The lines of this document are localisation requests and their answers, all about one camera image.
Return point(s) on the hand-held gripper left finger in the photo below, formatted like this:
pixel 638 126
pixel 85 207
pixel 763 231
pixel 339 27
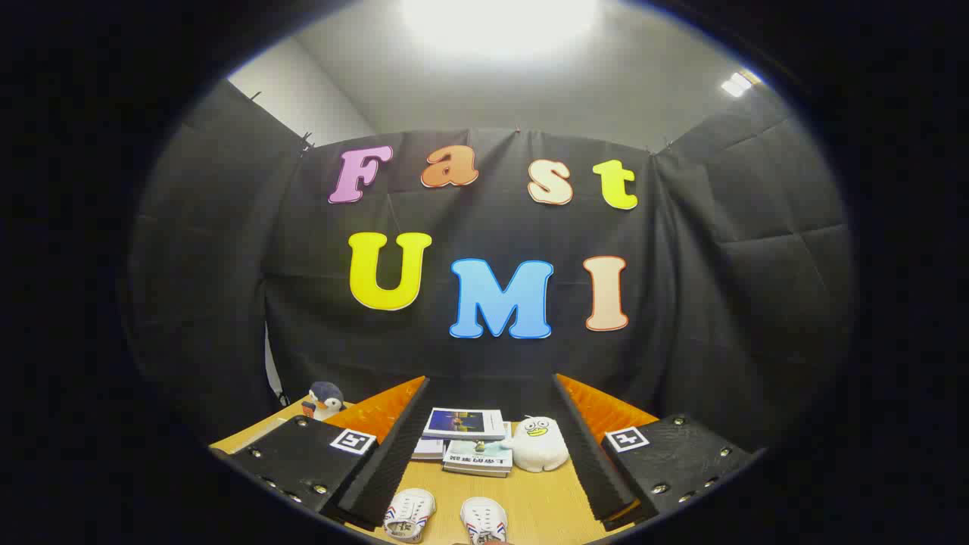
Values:
pixel 386 462

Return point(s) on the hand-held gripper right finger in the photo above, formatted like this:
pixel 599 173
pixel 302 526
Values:
pixel 594 462

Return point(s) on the white striped canvas shoe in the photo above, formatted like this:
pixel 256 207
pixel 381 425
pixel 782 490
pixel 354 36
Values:
pixel 412 511
pixel 484 518

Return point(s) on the plain white book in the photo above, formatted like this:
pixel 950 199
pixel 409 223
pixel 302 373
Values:
pixel 428 449

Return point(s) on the white duck plush toy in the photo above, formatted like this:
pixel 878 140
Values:
pixel 541 450

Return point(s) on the book with blue picture cover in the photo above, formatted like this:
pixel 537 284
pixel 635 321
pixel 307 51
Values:
pixel 462 424

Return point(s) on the blue white penguin plush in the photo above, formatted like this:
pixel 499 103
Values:
pixel 327 393

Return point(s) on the book with duck picture cover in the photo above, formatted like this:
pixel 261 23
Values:
pixel 477 458

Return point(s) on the rectangular ceiling light panel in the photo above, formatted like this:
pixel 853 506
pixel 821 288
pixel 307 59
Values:
pixel 736 83

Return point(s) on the bright round ceiling light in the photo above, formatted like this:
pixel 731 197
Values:
pixel 500 23

